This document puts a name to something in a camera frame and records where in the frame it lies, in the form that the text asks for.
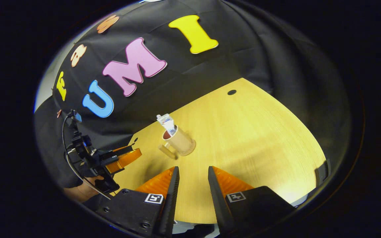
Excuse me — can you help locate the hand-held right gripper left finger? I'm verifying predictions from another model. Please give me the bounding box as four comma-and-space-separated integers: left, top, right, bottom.
95, 166, 180, 238

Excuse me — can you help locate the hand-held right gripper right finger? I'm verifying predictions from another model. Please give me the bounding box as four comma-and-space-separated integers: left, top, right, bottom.
207, 166, 297, 235

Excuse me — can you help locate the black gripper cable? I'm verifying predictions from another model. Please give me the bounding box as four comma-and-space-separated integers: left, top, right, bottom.
61, 112, 113, 200

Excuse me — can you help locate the black desk edge bracket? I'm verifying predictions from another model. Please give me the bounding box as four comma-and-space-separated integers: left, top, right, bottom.
315, 160, 330, 186

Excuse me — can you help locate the beige cup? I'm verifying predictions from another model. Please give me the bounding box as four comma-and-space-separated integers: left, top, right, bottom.
158, 125, 196, 160

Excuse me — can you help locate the wooden desktop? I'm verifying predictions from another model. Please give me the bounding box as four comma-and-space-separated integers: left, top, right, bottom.
109, 78, 327, 225

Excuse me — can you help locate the white toothpaste tube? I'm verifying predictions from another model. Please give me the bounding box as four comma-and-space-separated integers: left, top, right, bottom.
156, 114, 178, 137

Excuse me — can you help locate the black backdrop cloth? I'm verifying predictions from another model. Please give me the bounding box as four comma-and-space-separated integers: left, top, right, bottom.
34, 0, 353, 199

